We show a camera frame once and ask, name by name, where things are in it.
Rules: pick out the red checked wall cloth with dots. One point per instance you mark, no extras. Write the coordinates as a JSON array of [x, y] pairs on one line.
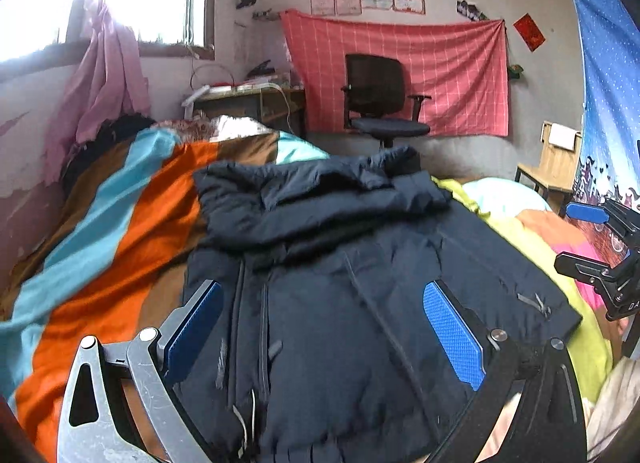
[[459, 68]]

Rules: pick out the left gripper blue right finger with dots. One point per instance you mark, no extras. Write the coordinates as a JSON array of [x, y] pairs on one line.
[[548, 423]]

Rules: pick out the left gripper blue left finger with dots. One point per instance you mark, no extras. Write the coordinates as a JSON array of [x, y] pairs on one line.
[[96, 424]]

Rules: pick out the black office chair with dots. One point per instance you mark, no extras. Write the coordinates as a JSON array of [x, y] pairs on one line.
[[376, 102]]

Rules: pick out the pink curtain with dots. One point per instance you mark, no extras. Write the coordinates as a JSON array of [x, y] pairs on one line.
[[107, 84]]

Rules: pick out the wooden desk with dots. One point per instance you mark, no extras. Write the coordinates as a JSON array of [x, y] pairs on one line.
[[281, 108]]

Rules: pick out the wooden chair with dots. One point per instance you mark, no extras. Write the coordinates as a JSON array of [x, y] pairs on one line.
[[553, 177]]

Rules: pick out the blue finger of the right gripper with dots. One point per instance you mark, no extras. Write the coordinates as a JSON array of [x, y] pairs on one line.
[[604, 278], [596, 214]]

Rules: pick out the dark navy padded jacket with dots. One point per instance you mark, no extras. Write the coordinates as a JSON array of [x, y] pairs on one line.
[[322, 352]]

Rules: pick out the red paper wall decoration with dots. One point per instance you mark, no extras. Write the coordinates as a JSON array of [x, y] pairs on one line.
[[529, 32]]

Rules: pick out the colourful striped bed blanket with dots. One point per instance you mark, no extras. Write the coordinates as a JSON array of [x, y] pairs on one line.
[[116, 262]]

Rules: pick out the white cloth on chair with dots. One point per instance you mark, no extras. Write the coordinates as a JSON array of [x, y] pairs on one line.
[[562, 137]]

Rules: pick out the blue patterned door curtain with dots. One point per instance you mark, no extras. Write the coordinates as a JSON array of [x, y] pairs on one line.
[[609, 155]]

